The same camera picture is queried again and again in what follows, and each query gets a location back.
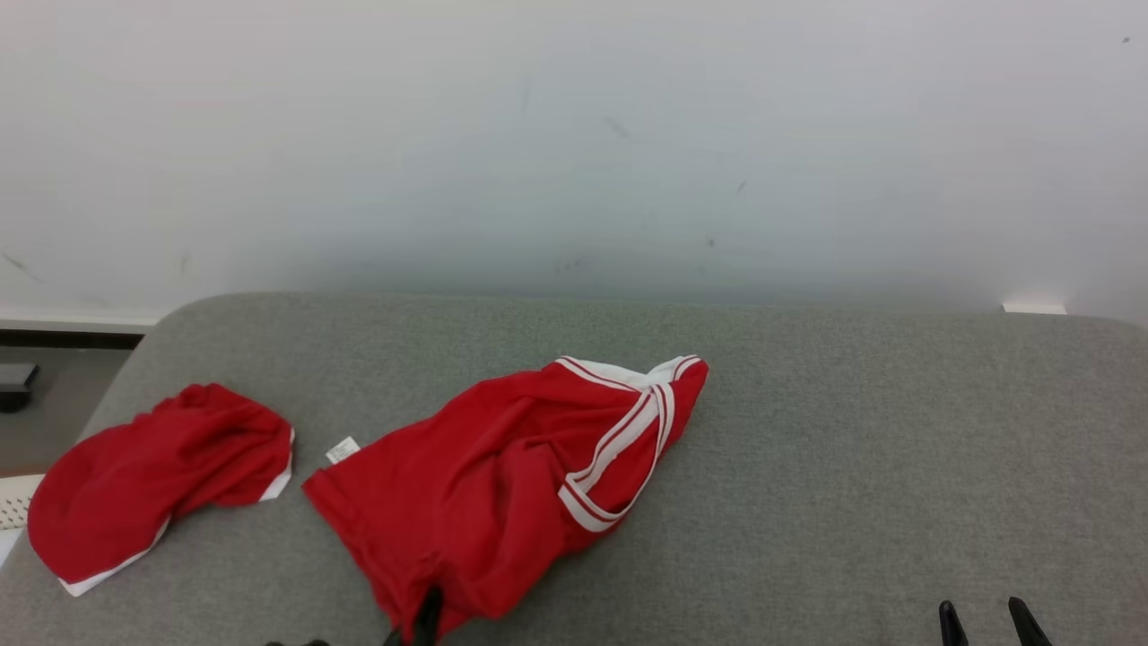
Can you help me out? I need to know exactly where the red shorts white side stripe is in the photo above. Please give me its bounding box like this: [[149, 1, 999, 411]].
[[27, 383, 295, 598]]

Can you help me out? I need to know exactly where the white wall baseboard strip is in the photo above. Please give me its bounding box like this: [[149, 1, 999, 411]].
[[0, 308, 164, 328]]

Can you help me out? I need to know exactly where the white perforated object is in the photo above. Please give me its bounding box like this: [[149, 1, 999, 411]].
[[0, 474, 46, 532]]

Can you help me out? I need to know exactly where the grey fabric table cover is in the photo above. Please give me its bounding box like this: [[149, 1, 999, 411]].
[[0, 292, 1148, 646]]

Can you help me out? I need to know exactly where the red basketball jersey white trim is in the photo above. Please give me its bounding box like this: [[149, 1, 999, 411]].
[[302, 354, 709, 646]]

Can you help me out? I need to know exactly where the black box on floor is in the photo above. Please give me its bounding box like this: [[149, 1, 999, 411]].
[[0, 362, 40, 414]]

